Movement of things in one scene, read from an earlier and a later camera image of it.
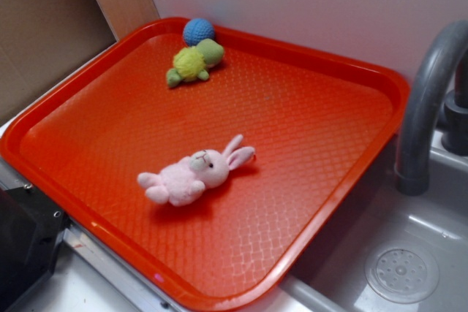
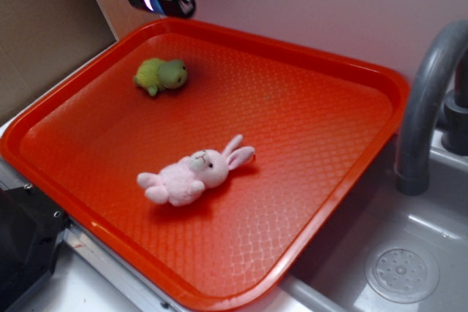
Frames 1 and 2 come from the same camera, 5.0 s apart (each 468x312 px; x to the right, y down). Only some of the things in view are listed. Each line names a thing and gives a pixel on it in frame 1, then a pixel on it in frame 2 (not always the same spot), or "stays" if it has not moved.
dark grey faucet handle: [455, 128] stays
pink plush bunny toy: [185, 180] stays
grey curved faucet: [412, 163] stays
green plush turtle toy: [191, 62] → [155, 74]
